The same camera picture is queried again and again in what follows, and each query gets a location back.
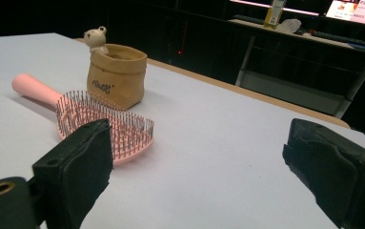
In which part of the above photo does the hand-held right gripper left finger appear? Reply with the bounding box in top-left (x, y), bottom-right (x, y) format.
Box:
top-left (31, 118), bottom-right (114, 229)

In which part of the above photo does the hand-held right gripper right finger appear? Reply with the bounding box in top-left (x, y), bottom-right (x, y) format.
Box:
top-left (282, 117), bottom-right (365, 229)

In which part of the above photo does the pink hairbrush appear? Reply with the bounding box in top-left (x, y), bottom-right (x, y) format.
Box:
top-left (10, 73), bottom-right (155, 167)

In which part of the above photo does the tan paper-bag style holder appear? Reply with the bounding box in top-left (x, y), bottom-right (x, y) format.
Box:
top-left (86, 43), bottom-right (149, 111)

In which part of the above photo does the white metal stand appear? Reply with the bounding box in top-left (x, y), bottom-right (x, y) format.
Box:
top-left (227, 18), bottom-right (365, 119)

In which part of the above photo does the black keyboard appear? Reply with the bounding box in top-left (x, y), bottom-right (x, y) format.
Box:
top-left (310, 30), bottom-right (365, 50)

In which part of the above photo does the small cream bear figurine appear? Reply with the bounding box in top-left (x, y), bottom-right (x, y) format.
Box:
top-left (83, 26), bottom-right (110, 55)

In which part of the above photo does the white crumpled wrapper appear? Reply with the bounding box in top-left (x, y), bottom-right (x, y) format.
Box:
top-left (276, 18), bottom-right (302, 34)

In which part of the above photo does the lit computer monitor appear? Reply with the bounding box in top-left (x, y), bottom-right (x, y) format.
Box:
top-left (325, 0), bottom-right (365, 29)

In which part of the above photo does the monitor with pink lit edge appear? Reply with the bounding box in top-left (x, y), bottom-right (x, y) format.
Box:
top-left (229, 0), bottom-right (320, 17)

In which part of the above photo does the yellow bottle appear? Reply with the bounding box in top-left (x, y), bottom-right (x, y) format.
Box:
top-left (263, 0), bottom-right (287, 30)

